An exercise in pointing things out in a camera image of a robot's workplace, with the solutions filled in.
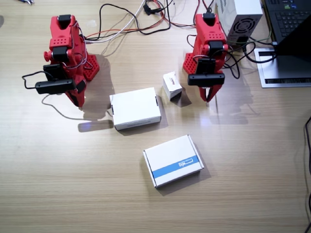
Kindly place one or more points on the small white carton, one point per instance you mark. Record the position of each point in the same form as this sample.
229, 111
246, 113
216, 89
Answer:
172, 83

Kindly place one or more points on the red robot arm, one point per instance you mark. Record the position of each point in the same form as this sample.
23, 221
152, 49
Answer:
210, 36
60, 41

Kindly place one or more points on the plain white box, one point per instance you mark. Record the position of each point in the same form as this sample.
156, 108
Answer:
134, 106

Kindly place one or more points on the white box with blue stripe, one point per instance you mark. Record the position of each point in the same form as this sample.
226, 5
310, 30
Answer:
170, 157

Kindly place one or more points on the silver stand base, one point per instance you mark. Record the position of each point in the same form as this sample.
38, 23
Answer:
269, 72

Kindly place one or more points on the white power supply with fan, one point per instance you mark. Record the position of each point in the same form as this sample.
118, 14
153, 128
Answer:
243, 14

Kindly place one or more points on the black tilted screen panel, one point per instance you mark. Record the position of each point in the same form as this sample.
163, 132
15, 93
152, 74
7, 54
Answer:
296, 53

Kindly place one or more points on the black laptop keyboard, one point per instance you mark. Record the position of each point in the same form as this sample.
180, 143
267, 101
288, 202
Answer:
289, 17

